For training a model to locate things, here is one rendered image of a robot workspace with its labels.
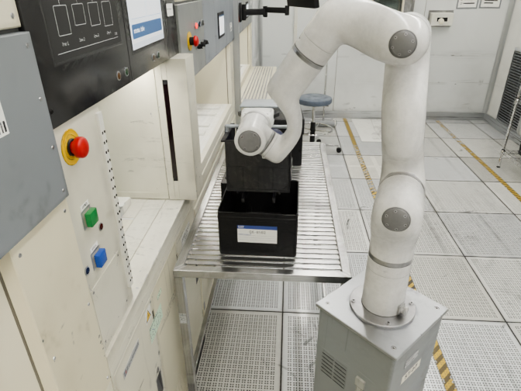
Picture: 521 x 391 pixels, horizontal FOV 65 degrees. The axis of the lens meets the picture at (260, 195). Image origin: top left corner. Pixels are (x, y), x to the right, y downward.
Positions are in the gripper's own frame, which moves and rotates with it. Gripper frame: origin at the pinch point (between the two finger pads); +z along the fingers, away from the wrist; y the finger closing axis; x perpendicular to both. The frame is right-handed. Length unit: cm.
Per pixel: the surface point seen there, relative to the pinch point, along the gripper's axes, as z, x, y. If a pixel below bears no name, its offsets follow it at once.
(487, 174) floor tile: 239, -127, 195
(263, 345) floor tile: 15, -125, -2
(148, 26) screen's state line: -13.2, 26.6, -29.6
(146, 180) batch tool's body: 6, -30, -45
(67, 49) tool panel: -59, 27, -29
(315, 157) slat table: 83, -50, 23
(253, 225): -13.7, -36.5, -1.7
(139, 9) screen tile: -19.0, 31.3, -29.5
